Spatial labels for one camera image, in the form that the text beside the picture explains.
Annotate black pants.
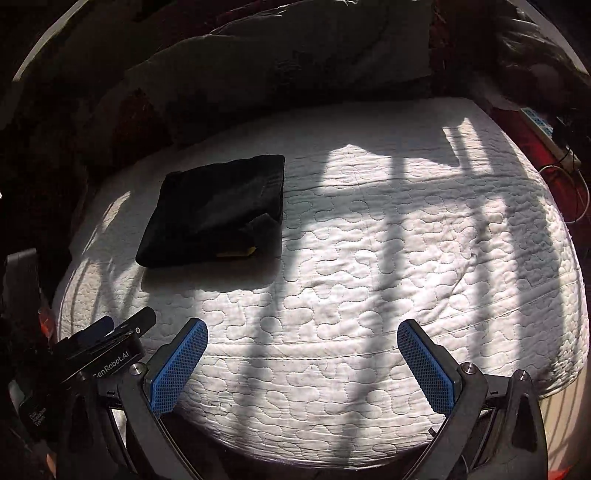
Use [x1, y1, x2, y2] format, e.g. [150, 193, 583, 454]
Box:
[136, 154, 286, 268]

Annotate thin cable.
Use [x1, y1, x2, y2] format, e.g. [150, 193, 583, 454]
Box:
[539, 161, 591, 227]

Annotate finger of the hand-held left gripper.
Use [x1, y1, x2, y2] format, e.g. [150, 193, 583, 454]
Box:
[111, 307, 157, 337]
[69, 316, 115, 347]

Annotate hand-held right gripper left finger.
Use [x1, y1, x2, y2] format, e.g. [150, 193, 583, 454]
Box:
[65, 318, 232, 480]

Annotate white power strip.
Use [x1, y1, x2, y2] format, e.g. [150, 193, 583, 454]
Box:
[519, 106, 583, 171]

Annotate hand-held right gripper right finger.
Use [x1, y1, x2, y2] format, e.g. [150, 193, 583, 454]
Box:
[397, 319, 549, 480]

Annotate clear plastic bag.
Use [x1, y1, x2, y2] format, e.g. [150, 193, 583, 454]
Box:
[494, 9, 591, 116]

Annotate grey floral pillow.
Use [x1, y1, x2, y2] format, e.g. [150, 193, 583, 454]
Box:
[88, 0, 435, 160]

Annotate white quilted mattress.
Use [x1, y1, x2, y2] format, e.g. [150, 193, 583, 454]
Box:
[51, 96, 591, 472]

